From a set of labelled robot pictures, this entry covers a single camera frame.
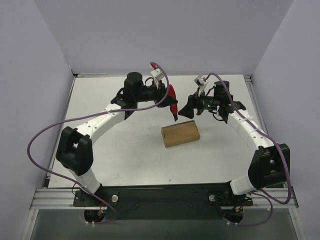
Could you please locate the red black utility knife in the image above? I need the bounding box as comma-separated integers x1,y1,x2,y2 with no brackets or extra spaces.
168,84,178,122

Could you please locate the aluminium frame rail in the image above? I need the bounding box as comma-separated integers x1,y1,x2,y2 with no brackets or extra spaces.
30,188,299,210

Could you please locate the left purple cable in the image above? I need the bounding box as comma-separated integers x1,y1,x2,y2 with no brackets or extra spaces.
26,61,170,181

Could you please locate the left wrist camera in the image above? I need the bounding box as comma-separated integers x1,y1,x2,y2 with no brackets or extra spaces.
150,68,164,89

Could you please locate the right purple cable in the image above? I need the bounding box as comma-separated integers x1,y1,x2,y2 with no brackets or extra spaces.
202,72,294,226

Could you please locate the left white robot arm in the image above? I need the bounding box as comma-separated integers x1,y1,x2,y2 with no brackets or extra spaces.
56,67,178,206

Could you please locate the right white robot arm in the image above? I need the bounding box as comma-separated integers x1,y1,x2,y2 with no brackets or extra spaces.
178,77,290,196

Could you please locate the purple cable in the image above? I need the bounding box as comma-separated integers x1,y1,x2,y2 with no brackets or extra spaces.
202,72,294,226
26,61,170,181

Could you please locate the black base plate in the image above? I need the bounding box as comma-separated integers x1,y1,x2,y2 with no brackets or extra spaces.
73,183,253,222

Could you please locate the brown cardboard express box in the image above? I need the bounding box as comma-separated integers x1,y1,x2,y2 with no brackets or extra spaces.
161,120,201,148

